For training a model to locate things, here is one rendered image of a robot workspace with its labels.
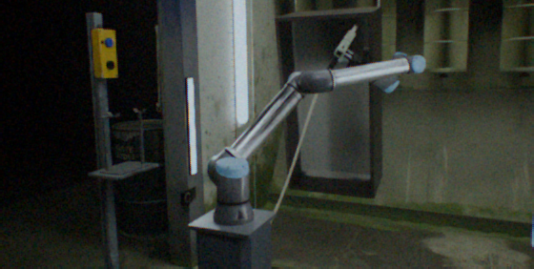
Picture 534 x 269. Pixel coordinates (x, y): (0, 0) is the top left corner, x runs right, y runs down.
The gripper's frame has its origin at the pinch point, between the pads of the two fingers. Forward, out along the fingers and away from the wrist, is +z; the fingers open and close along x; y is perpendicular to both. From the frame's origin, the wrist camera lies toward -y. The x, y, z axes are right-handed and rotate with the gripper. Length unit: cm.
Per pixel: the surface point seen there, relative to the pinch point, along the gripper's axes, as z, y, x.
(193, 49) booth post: 78, 58, 5
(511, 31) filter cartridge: -104, -22, 134
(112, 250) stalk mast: 46, 136, -97
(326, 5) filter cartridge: 25, 46, 154
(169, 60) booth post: 85, 66, -9
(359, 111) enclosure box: -39, 53, 44
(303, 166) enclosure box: -31, 116, 34
